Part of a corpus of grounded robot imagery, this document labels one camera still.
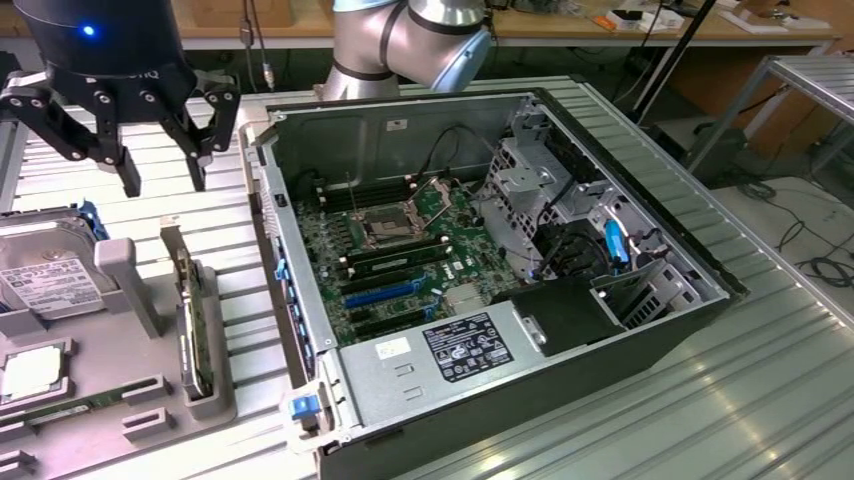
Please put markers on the open black PC case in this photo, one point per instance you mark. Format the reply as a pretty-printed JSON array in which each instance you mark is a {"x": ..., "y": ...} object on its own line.
[{"x": 534, "y": 387}]

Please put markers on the silver chipset heat sink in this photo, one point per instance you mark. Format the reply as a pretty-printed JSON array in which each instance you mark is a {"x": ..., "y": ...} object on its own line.
[{"x": 467, "y": 300}]

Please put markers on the black RAM slot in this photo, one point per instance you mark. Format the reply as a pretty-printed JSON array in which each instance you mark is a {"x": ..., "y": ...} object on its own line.
[
  {"x": 370, "y": 196},
  {"x": 367, "y": 184}
]

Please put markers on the green graphics card black fan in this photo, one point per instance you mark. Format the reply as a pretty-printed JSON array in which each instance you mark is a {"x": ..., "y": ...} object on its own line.
[{"x": 196, "y": 325}]

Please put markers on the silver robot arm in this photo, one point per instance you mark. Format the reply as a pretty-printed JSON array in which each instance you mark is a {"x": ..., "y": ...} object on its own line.
[{"x": 374, "y": 45}]

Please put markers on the metal socket cover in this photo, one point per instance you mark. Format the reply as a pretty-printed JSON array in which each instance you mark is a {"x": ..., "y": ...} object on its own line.
[{"x": 434, "y": 200}]

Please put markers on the small orange item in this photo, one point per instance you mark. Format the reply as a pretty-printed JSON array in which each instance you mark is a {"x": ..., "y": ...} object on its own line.
[{"x": 603, "y": 22}]

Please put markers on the blue case latch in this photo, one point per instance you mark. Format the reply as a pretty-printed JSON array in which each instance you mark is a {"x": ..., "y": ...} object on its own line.
[{"x": 303, "y": 407}]

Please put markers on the grey parts rack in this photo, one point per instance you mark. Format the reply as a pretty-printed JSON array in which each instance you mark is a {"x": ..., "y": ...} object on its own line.
[{"x": 133, "y": 360}]

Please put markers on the hard disk with blue rails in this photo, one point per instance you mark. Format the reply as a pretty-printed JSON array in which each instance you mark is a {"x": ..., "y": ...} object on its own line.
[{"x": 47, "y": 270}]

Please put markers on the white and black box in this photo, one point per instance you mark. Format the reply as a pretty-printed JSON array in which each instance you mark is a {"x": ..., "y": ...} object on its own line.
[{"x": 643, "y": 20}]

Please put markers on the silver CPU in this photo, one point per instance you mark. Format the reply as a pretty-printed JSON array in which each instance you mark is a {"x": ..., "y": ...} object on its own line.
[{"x": 29, "y": 370}]

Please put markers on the black stand pole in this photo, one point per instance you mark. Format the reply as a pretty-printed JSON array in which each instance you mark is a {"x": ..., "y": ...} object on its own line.
[{"x": 674, "y": 55}]

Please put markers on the green RAM stick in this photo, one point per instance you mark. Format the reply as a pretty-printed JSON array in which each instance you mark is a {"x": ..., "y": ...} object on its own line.
[{"x": 73, "y": 407}]

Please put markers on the silver disk bay cage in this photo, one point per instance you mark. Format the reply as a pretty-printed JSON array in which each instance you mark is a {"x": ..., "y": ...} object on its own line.
[{"x": 520, "y": 180}]

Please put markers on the silver power supply with label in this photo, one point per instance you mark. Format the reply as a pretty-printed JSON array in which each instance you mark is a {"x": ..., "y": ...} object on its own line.
[{"x": 387, "y": 380}]

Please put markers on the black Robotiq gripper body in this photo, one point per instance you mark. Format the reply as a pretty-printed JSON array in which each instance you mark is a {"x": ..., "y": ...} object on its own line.
[{"x": 113, "y": 50}]

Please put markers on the silver vented metal bracket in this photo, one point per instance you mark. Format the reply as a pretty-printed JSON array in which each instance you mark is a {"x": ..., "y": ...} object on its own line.
[{"x": 660, "y": 295}]

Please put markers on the black expansion slot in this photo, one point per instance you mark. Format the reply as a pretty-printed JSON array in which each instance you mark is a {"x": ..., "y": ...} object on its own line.
[
  {"x": 374, "y": 286},
  {"x": 394, "y": 327},
  {"x": 387, "y": 317}
]

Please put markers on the aluminium frame table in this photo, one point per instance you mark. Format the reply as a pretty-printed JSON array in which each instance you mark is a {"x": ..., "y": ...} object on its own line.
[{"x": 814, "y": 75}]

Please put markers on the thin metal locking lever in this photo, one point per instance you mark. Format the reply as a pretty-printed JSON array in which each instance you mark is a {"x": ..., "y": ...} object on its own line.
[{"x": 354, "y": 192}]

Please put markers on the wooden desk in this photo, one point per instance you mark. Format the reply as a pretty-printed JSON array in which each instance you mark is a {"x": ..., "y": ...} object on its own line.
[{"x": 220, "y": 20}]

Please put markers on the blue card retention latch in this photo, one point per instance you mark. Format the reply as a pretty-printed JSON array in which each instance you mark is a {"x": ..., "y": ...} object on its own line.
[{"x": 279, "y": 265}]

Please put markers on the flat white item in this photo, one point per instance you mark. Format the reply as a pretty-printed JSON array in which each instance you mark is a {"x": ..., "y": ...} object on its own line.
[{"x": 754, "y": 22}]

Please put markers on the black equipment box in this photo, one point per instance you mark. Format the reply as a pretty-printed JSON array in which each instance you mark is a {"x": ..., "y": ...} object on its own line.
[{"x": 721, "y": 150}]

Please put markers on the CPU socket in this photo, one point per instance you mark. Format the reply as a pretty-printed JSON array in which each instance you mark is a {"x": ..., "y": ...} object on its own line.
[{"x": 387, "y": 230}]

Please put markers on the black plastic air duct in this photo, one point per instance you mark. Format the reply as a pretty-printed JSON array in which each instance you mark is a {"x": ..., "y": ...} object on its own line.
[{"x": 560, "y": 315}]

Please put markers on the green motherboard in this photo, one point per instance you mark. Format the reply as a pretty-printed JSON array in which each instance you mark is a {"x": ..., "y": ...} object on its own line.
[{"x": 467, "y": 240}]

